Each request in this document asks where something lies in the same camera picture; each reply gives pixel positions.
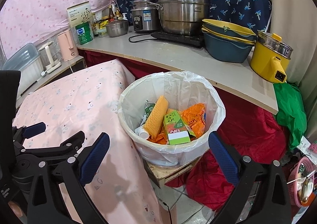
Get green tin can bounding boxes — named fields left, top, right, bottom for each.
left=75, top=22, right=93, bottom=45

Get wooden stool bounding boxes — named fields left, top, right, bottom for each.
left=143, top=157, right=201, bottom=188

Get yellow electric pot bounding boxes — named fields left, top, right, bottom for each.
left=250, top=30, right=293, bottom=83

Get green plastic bag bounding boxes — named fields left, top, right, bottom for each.
left=273, top=82, right=307, bottom=150

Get pink patterned tablecloth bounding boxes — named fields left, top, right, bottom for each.
left=13, top=60, right=161, bottom=223

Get green wasabi box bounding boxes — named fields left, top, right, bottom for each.
left=163, top=110, right=196, bottom=146

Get white cardboard box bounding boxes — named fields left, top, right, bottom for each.
left=67, top=1, right=92, bottom=28

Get small steel pot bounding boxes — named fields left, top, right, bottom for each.
left=106, top=19, right=128, bottom=38

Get dark sauce bottle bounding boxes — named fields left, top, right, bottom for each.
left=108, top=6, right=115, bottom=22

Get black induction cooker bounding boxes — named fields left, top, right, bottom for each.
left=150, top=31, right=205, bottom=48

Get white dish drainer box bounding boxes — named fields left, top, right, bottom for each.
left=2, top=43, right=44, bottom=99

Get large steel steamer pot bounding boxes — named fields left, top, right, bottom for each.
left=149, top=0, right=211, bottom=35

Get black power cable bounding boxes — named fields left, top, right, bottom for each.
left=128, top=33, right=159, bottom=43

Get steel rice cooker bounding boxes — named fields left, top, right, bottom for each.
left=131, top=0, right=161, bottom=33

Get orange plastic bag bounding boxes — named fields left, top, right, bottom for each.
left=147, top=103, right=206, bottom=145

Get white lined trash bin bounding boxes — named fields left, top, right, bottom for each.
left=118, top=72, right=226, bottom=167

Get yellow label sauce jar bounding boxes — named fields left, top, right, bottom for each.
left=99, top=19, right=109, bottom=31

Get pink plastic basket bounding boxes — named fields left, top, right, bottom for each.
left=287, top=156, right=316, bottom=207

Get orange waffle sponge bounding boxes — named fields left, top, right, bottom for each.
left=144, top=95, right=168, bottom=139

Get pink electric kettle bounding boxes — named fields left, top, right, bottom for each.
left=57, top=30, right=79, bottom=62

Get blue yellow stacked basins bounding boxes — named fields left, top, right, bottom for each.
left=201, top=19, right=257, bottom=63

